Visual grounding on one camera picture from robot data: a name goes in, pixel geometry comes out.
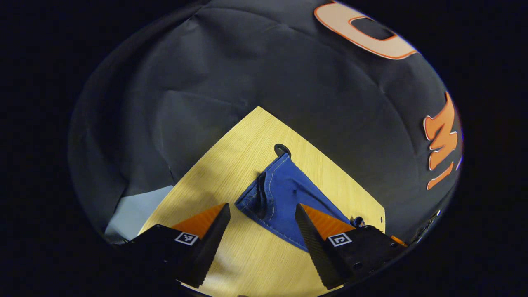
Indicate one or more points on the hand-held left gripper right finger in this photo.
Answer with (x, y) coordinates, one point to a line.
(313, 243)

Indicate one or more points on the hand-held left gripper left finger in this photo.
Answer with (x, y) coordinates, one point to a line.
(212, 243)

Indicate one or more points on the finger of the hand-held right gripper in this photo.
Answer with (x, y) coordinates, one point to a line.
(398, 240)

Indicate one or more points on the blue denim jeans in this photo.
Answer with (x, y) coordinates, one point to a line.
(284, 194)

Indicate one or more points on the black backdrop cloth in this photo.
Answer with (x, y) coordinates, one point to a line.
(247, 62)

